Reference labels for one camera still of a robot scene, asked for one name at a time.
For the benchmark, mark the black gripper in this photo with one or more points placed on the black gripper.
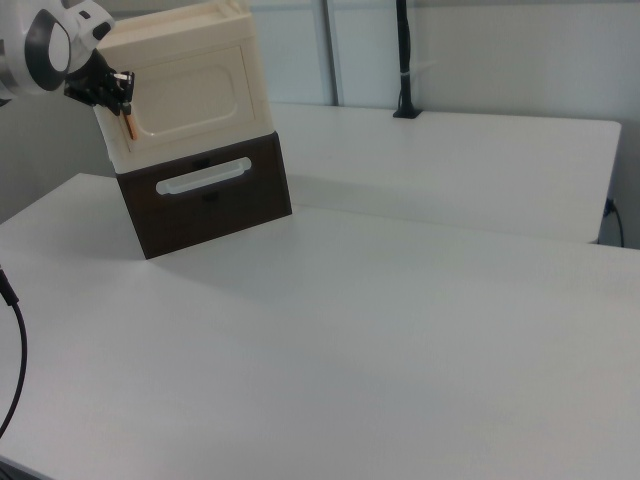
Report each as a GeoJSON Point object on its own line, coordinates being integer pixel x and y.
{"type": "Point", "coordinates": [92, 82]}

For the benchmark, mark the cream cabinet door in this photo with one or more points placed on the cream cabinet door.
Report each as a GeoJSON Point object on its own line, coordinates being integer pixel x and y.
{"type": "Point", "coordinates": [190, 100]}

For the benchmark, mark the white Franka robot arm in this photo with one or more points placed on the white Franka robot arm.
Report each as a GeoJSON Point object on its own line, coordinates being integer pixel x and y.
{"type": "Point", "coordinates": [50, 50]}

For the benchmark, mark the cream plastic cabinet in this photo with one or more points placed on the cream plastic cabinet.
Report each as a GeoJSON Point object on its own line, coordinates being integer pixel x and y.
{"type": "Point", "coordinates": [185, 30]}

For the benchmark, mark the brown wooden drawer box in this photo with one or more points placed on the brown wooden drawer box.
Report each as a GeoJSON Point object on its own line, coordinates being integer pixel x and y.
{"type": "Point", "coordinates": [210, 220]}

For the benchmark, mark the black pole stand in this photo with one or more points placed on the black pole stand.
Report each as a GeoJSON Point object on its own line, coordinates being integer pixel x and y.
{"type": "Point", "coordinates": [406, 60]}

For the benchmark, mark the white side table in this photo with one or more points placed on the white side table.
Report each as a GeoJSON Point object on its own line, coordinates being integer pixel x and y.
{"type": "Point", "coordinates": [450, 165]}

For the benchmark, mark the grey partition post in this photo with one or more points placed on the grey partition post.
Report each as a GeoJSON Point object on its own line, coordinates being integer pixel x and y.
{"type": "Point", "coordinates": [331, 50]}

